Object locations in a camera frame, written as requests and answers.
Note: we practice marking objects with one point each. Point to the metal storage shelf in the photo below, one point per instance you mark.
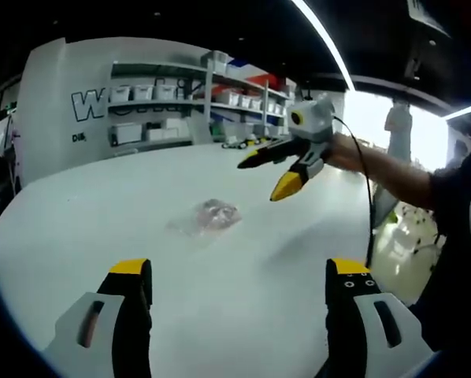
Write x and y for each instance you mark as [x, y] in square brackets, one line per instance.
[204, 106]

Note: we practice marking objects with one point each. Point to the clear resealable bag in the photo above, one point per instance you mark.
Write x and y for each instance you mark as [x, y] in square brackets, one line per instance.
[210, 216]

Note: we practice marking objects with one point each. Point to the small items on table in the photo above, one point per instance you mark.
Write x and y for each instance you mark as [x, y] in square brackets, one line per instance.
[245, 143]

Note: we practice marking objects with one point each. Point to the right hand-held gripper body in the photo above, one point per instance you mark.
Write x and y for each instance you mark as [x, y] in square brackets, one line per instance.
[313, 119]

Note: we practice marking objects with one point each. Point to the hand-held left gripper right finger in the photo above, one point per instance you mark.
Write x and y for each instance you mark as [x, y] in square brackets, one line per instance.
[363, 315]

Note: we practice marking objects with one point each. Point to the white storage bin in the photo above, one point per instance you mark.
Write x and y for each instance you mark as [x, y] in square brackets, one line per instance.
[143, 93]
[121, 93]
[165, 91]

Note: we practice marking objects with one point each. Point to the ceiling light strip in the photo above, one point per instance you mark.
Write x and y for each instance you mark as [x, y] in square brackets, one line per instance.
[326, 39]

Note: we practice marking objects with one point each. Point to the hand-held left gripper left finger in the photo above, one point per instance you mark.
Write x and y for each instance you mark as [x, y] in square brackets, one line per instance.
[115, 311]

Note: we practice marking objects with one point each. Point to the row of white storage bins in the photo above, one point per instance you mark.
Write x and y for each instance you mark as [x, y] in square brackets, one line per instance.
[251, 101]

